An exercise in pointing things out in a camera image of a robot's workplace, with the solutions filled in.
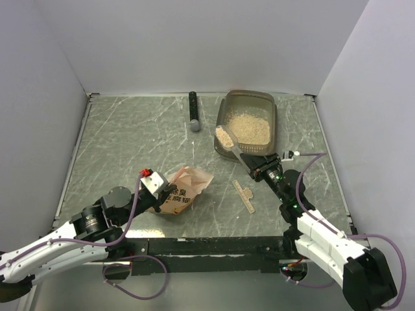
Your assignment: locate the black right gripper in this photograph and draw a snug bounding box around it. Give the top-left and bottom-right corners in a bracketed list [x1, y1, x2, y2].
[240, 152, 287, 203]

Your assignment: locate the orange cat litter bag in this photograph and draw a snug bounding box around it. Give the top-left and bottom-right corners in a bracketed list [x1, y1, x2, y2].
[160, 167, 213, 215]

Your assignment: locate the clear plastic litter scoop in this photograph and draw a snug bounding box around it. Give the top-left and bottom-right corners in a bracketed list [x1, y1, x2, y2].
[215, 125, 248, 168]

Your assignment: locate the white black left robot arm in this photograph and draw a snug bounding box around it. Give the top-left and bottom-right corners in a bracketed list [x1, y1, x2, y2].
[1, 185, 176, 303]

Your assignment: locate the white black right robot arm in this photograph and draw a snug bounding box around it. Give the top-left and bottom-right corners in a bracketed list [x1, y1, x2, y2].
[237, 153, 406, 310]

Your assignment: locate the beige clean litter pile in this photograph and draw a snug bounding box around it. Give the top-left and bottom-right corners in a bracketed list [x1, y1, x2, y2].
[226, 113, 270, 145]

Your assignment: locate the brown plastic litter box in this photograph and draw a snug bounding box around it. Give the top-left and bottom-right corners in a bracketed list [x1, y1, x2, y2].
[216, 90, 278, 156]

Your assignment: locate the black microphone with grey head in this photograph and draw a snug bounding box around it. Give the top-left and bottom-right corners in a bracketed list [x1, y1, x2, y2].
[189, 91, 200, 133]

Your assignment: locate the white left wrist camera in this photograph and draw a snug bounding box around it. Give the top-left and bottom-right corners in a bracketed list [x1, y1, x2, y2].
[140, 168, 169, 199]

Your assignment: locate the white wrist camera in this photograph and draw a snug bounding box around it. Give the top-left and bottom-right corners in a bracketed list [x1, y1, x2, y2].
[281, 150, 300, 162]
[140, 168, 169, 199]

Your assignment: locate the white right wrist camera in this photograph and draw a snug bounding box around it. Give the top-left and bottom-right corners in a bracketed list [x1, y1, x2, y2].
[281, 150, 300, 162]

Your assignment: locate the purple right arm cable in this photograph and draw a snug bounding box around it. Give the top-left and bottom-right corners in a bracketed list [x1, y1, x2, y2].
[287, 152, 407, 308]

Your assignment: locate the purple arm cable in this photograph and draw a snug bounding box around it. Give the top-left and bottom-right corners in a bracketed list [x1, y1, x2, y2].
[0, 173, 169, 298]
[287, 152, 407, 308]

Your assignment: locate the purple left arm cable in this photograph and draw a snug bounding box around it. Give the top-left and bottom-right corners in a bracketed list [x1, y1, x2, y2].
[0, 173, 169, 298]

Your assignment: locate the aluminium frame rail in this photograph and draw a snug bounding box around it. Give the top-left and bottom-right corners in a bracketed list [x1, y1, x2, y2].
[53, 93, 100, 221]

